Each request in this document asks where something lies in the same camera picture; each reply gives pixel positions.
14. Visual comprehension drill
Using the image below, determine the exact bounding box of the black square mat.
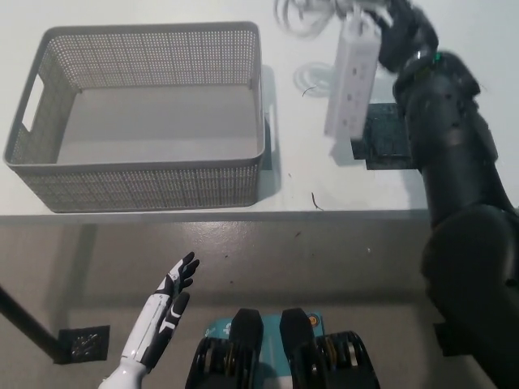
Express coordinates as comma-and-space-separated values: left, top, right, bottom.
350, 102, 414, 171

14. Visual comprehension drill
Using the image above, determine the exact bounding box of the grey power strip with cable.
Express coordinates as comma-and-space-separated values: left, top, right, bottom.
274, 0, 384, 142

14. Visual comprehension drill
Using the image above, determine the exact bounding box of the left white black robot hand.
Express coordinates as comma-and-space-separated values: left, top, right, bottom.
120, 251, 201, 370

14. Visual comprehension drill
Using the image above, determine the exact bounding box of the grey perforated plastic basket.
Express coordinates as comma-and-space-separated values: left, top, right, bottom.
2, 21, 280, 214

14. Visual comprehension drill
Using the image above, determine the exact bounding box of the black table leg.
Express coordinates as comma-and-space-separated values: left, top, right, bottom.
0, 283, 60, 362

